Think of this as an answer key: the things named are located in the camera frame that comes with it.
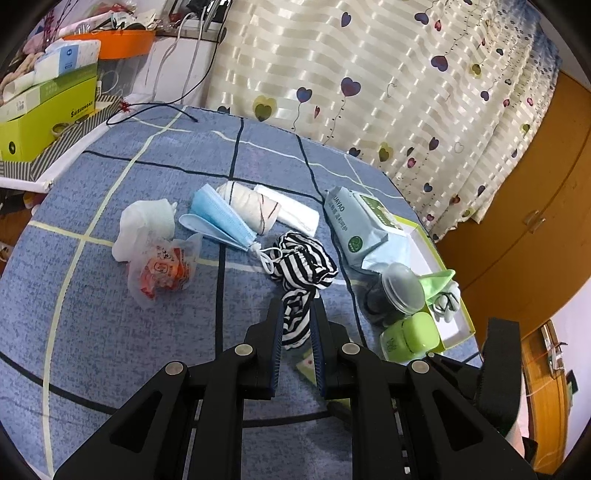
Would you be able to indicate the blue face mask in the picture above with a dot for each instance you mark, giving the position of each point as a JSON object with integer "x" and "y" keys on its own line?
{"x": 217, "y": 217}

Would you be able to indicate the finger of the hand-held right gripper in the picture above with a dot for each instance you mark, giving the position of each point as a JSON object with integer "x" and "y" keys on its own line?
{"x": 502, "y": 369}

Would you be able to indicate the green cream jar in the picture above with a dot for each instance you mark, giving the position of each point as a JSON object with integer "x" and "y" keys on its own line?
{"x": 408, "y": 339}

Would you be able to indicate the small yellow-green card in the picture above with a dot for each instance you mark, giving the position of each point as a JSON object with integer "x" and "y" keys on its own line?
{"x": 305, "y": 367}

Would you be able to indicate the dark jar with clear lid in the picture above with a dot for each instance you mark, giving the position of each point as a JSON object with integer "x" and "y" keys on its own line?
{"x": 397, "y": 290}

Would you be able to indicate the white shelf board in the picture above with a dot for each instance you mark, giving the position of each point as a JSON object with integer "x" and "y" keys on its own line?
{"x": 23, "y": 182}

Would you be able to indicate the black white striped cloth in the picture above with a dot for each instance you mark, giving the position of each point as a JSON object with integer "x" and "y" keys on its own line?
{"x": 302, "y": 267}

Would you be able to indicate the beige bandage roll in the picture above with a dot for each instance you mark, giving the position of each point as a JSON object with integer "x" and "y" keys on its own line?
{"x": 249, "y": 207}

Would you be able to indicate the wooden cabinet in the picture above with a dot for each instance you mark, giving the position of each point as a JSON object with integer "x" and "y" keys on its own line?
{"x": 531, "y": 194}

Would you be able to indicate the white folded towel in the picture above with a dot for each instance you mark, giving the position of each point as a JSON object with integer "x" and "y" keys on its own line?
{"x": 295, "y": 212}

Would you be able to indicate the orange basin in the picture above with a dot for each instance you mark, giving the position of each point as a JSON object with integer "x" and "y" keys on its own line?
{"x": 124, "y": 41}

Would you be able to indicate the heart print curtain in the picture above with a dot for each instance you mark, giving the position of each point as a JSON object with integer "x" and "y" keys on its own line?
{"x": 392, "y": 69}

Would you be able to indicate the blue white tissue packet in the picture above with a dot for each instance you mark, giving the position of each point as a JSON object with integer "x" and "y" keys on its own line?
{"x": 67, "y": 57}

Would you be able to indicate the wooden furniture with metal hinge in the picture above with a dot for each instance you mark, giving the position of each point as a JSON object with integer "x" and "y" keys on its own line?
{"x": 549, "y": 360}

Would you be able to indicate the small red ribbon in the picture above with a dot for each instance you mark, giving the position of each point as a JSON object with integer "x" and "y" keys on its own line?
{"x": 123, "y": 107}

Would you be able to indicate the green cardboard box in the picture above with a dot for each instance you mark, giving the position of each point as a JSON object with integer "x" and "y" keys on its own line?
{"x": 46, "y": 120}

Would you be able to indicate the wet wipes packet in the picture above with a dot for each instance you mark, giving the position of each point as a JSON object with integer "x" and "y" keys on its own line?
{"x": 358, "y": 226}

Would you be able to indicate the black white striped tray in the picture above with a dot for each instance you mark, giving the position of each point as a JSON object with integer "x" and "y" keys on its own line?
{"x": 74, "y": 138}

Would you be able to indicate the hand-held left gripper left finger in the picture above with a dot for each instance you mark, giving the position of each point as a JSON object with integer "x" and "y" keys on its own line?
{"x": 276, "y": 344}

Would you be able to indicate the white tray with green rim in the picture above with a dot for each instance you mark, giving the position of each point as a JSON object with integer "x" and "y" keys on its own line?
{"x": 455, "y": 332}

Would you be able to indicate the blue checked tablecloth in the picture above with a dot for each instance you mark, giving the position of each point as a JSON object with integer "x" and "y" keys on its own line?
{"x": 138, "y": 369}

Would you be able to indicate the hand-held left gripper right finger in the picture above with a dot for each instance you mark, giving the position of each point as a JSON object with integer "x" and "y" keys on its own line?
{"x": 317, "y": 355}

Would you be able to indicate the green and white glove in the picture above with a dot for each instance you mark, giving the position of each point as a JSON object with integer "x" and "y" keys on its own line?
{"x": 441, "y": 290}

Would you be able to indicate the orange snack in clear bag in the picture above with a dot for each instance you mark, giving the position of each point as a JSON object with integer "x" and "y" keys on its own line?
{"x": 161, "y": 272}

